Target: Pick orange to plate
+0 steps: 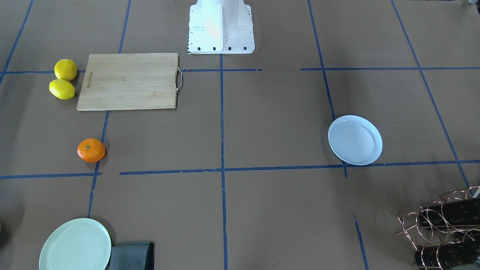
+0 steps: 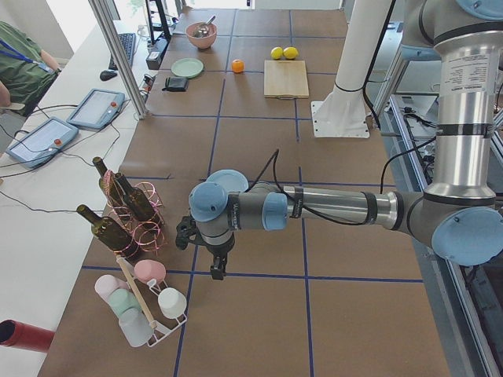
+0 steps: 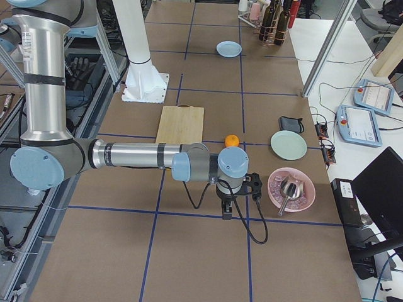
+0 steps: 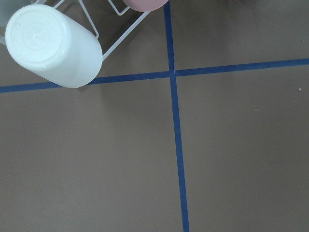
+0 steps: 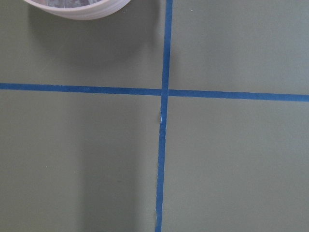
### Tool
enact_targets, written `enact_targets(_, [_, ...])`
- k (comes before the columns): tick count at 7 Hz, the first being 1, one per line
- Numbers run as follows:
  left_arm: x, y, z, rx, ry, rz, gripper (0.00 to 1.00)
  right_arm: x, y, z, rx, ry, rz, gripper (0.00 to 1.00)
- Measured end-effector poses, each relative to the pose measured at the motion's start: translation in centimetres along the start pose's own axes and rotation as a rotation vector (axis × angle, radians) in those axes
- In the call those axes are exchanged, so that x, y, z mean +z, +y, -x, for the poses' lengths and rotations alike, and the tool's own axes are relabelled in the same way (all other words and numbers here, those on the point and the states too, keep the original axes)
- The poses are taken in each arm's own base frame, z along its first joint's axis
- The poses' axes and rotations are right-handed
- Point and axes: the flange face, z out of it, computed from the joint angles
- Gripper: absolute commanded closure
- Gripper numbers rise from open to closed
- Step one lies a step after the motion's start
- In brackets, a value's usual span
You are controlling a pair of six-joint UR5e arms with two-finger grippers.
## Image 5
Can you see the pink bowl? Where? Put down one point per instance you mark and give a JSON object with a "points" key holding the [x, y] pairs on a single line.
{"points": [[92, 11]]}

